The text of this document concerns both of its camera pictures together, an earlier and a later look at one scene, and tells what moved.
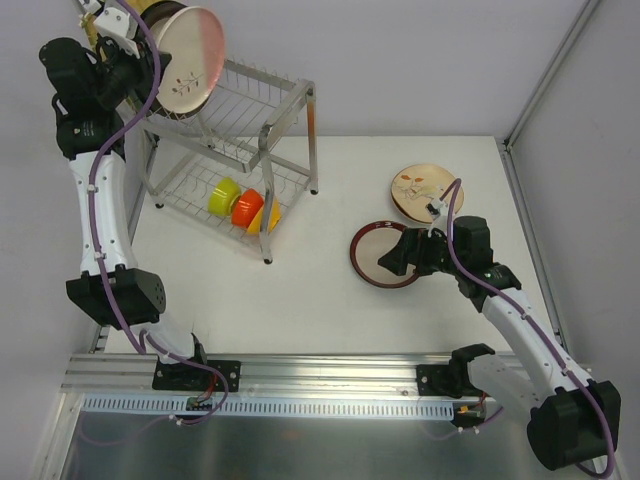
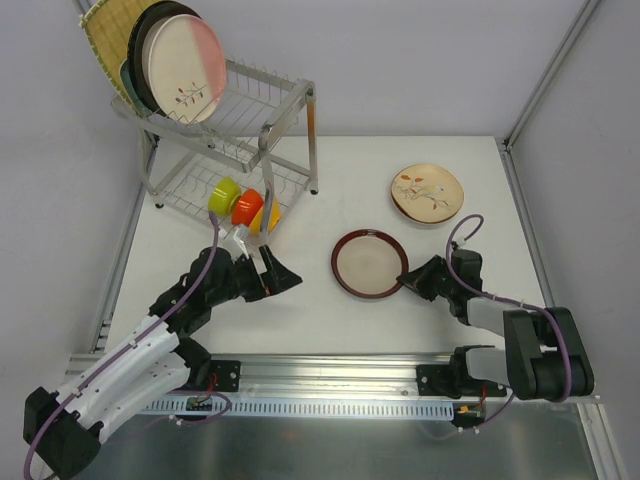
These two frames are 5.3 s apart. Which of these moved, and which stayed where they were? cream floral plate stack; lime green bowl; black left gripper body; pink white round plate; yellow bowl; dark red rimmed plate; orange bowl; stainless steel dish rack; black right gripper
Moved: black right gripper; pink white round plate; dark red rimmed plate; black left gripper body
Stayed: lime green bowl; yellow bowl; cream floral plate stack; orange bowl; stainless steel dish rack
